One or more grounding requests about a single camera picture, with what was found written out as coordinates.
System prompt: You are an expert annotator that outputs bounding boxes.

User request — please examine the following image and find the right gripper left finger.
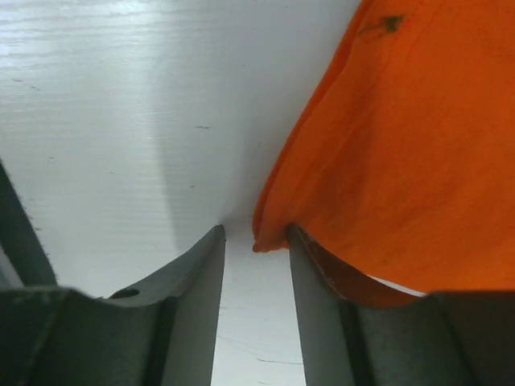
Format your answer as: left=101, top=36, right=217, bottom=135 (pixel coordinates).
left=94, top=224, right=225, bottom=385

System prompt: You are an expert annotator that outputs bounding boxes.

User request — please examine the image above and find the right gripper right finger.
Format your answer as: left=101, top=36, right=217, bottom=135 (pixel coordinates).
left=286, top=223, right=427, bottom=386

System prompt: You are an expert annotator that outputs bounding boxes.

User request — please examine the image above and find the orange t shirt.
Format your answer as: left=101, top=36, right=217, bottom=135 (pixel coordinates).
left=252, top=1, right=514, bottom=293

